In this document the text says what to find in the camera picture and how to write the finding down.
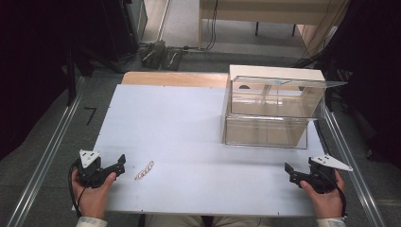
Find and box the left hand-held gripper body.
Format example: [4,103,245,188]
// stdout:
[77,149,116,189]

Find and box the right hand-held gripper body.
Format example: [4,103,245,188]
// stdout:
[306,153,354,195]

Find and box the person's left hand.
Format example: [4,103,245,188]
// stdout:
[71,169,118,220]

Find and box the person's right hand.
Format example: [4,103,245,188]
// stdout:
[299,169,347,220]

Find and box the clear acrylic drawer box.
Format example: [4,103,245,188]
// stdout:
[221,64,348,150]

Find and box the light wooden board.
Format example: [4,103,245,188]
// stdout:
[121,71,230,89]

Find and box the dark curtain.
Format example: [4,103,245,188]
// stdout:
[315,0,401,169]
[0,0,110,162]

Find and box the black bag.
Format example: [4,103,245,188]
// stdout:
[161,46,184,72]
[138,39,167,70]

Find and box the black cabinet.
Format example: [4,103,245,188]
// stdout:
[102,0,149,62]

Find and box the light wooden table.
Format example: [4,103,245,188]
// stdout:
[198,0,350,51]

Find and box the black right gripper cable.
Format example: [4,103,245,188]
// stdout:
[321,169,348,219]

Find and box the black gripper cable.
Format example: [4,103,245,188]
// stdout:
[67,159,88,219]
[321,169,348,219]

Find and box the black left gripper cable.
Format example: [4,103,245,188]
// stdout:
[67,159,88,219]

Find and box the silver chain bracelet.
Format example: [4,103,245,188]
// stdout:
[134,160,155,182]

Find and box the metal floor rail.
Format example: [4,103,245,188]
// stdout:
[5,75,87,227]
[323,107,387,227]

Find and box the black hanging cable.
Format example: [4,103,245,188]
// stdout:
[183,0,219,52]

